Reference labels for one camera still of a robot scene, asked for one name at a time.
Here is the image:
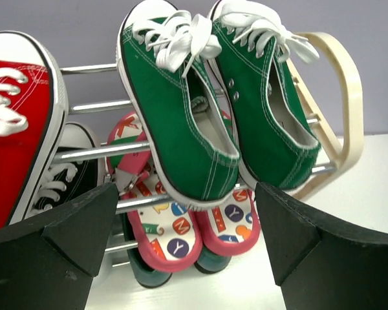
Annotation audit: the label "right red canvas sneaker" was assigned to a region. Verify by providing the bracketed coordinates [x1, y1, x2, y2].
[0, 30, 69, 229]

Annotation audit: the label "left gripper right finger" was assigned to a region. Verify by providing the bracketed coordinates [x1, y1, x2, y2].
[255, 183, 388, 310]

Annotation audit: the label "right black canvas sneaker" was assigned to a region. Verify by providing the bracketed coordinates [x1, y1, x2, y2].
[26, 122, 105, 218]

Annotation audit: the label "pink patterned flip-flop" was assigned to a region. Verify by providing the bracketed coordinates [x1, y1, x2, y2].
[105, 111, 204, 274]
[195, 189, 261, 256]

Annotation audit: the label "green canvas sneaker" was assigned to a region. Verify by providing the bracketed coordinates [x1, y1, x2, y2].
[208, 1, 320, 191]
[116, 1, 241, 211]

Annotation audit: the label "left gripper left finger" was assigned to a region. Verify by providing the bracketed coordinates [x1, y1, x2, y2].
[0, 183, 118, 310]

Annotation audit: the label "cream shoe rack chrome bars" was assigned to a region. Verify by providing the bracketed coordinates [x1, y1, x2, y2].
[51, 31, 365, 269]

